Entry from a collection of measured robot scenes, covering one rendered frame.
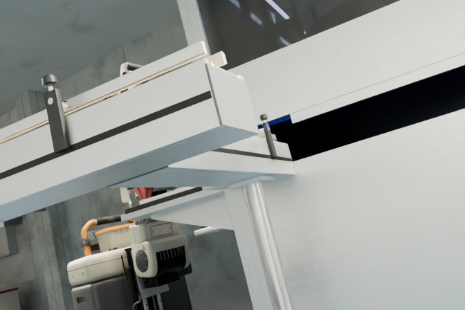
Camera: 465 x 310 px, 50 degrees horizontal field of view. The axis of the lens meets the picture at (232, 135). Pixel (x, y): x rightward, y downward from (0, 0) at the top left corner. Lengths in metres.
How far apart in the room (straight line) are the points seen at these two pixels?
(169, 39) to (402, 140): 4.81
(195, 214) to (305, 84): 0.57
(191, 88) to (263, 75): 0.87
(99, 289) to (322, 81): 1.54
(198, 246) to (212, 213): 3.96
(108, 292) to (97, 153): 1.86
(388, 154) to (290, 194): 0.29
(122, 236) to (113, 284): 0.25
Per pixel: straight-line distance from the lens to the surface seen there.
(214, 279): 5.55
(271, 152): 1.28
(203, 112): 0.63
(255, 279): 1.51
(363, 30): 1.45
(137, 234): 2.40
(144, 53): 6.20
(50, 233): 6.92
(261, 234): 1.24
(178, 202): 1.61
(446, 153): 1.38
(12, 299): 7.46
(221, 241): 5.43
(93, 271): 2.52
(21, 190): 0.81
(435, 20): 1.44
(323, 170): 1.42
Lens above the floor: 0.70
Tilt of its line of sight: 12 degrees up
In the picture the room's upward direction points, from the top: 14 degrees counter-clockwise
